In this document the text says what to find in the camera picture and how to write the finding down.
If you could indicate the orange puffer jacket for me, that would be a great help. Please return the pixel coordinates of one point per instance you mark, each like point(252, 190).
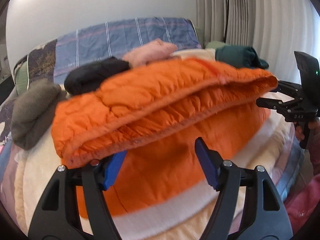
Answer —
point(155, 113)

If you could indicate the pink fleece sleeve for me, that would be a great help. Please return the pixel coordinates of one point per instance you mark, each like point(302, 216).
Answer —
point(302, 205)

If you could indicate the grey pleated curtain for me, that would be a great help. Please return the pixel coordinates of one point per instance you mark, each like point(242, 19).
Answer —
point(274, 28)

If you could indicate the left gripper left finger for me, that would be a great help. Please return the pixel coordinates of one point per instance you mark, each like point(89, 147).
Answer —
point(57, 213)

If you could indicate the dark patterned quilt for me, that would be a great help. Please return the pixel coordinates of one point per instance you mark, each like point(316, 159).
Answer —
point(37, 64)

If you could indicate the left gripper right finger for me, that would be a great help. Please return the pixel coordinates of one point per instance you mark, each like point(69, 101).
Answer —
point(264, 215)

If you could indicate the cream plush blanket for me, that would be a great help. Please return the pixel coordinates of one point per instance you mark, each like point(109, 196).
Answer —
point(180, 217)

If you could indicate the dark green folded garment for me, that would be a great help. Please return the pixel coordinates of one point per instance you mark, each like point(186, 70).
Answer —
point(240, 57)

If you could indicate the pink folded garment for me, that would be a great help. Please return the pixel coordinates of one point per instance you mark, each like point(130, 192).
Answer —
point(155, 50)

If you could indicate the grey-brown fleece garment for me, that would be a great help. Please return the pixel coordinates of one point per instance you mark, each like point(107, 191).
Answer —
point(33, 112)

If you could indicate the blue plaid duvet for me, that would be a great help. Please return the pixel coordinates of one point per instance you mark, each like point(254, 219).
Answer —
point(116, 38)

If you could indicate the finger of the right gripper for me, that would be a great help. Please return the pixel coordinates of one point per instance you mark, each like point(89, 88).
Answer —
point(293, 90)
point(281, 107)

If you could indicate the green pillow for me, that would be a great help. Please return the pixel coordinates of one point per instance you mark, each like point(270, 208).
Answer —
point(215, 45)

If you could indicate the black folded garment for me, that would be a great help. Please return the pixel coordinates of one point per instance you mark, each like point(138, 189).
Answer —
point(89, 77)

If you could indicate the person right hand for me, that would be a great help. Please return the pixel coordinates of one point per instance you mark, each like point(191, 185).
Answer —
point(307, 133)

